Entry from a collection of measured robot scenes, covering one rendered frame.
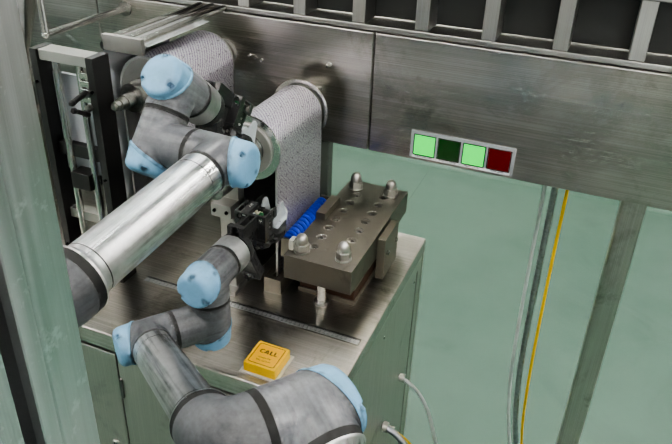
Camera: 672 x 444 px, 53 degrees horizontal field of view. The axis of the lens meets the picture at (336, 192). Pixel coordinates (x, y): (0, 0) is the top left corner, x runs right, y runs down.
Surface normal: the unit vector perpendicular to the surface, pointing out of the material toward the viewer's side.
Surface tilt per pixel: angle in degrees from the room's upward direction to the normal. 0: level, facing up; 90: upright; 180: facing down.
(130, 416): 90
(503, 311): 0
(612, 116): 90
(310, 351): 0
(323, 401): 20
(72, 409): 90
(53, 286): 90
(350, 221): 0
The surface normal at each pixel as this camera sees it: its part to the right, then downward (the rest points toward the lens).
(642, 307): 0.04, -0.88
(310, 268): -0.39, 0.43
